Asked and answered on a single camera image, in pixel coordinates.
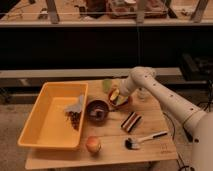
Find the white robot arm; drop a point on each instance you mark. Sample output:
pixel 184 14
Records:
pixel 197 122

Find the dark brown bowl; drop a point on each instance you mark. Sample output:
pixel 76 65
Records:
pixel 97 111

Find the green plastic cup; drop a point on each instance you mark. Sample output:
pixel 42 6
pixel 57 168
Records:
pixel 106 85

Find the orange peach fruit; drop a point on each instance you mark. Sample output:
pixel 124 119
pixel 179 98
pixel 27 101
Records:
pixel 93 144

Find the yellow plastic bin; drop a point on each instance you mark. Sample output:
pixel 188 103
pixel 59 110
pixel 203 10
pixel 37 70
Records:
pixel 47 125

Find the clear plastic cup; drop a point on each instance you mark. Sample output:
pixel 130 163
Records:
pixel 143 94

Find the striped brown block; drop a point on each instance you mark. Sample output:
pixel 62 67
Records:
pixel 129 123

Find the white handled black brush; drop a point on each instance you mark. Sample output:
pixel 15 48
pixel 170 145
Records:
pixel 134 143

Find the yellow banana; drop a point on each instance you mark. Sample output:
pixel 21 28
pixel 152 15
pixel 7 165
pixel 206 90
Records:
pixel 114 95

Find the dark grapes bunch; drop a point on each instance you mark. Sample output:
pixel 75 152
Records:
pixel 74 117

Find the grey cloth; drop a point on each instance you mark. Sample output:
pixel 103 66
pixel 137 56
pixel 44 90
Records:
pixel 77 107

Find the terracotta bowl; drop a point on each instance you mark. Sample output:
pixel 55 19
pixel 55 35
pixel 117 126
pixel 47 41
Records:
pixel 113 103

